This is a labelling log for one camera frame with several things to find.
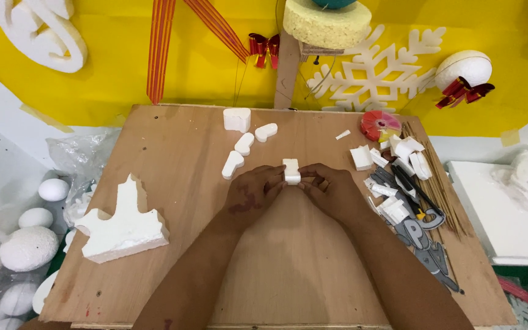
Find person's right hand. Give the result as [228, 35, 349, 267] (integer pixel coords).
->
[297, 163, 373, 228]

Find person's left hand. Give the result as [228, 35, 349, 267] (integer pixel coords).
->
[222, 165, 288, 230]

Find small white foam block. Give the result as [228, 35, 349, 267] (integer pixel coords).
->
[282, 158, 302, 186]

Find white foam heart half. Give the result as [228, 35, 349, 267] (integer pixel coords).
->
[221, 150, 245, 180]
[254, 122, 279, 143]
[234, 132, 255, 157]

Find square white foam chunk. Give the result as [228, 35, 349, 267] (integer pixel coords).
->
[350, 145, 374, 171]

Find wooden work board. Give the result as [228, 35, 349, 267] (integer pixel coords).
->
[38, 104, 518, 329]

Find pile of white foam scraps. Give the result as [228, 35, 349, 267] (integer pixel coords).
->
[364, 134, 433, 226]

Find thick heart-shaped foam block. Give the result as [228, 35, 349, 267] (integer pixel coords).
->
[223, 107, 252, 134]

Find black utility knife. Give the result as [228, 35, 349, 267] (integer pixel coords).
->
[391, 164, 446, 219]

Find red and pink round disc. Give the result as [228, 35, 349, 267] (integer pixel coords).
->
[360, 110, 402, 143]

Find bundle of bamboo skewers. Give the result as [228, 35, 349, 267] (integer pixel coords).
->
[401, 120, 467, 239]

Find grey letter stencils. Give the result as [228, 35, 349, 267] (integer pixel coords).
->
[369, 166, 464, 294]

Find large white foam offcut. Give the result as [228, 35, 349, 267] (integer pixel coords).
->
[74, 173, 170, 265]

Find yellow paper backdrop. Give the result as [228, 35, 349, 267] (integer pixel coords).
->
[0, 0, 528, 138]

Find red foil bow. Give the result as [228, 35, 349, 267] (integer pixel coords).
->
[434, 76, 496, 110]
[248, 32, 281, 70]

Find white foam sheet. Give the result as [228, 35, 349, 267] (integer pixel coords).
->
[445, 160, 528, 266]

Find orange striped ribbon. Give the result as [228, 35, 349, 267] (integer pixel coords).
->
[182, 0, 251, 65]
[146, 0, 177, 105]

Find clear plastic bag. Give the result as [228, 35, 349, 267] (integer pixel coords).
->
[46, 130, 123, 227]

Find yellow foam disc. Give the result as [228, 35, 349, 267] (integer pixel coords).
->
[283, 0, 373, 50]

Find white foam ball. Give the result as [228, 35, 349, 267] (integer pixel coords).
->
[434, 49, 493, 92]

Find teal ball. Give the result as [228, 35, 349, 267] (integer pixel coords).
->
[311, 0, 358, 10]

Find pink sticks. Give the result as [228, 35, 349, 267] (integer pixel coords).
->
[497, 275, 528, 320]

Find small white foam snowflake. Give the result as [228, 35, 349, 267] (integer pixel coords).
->
[498, 293, 528, 330]

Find heap of white foam eggs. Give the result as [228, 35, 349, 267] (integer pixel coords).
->
[0, 178, 71, 330]

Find white foam swirl shape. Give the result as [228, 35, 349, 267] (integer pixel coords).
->
[0, 0, 89, 74]

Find wooden post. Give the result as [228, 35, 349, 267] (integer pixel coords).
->
[273, 30, 302, 110]

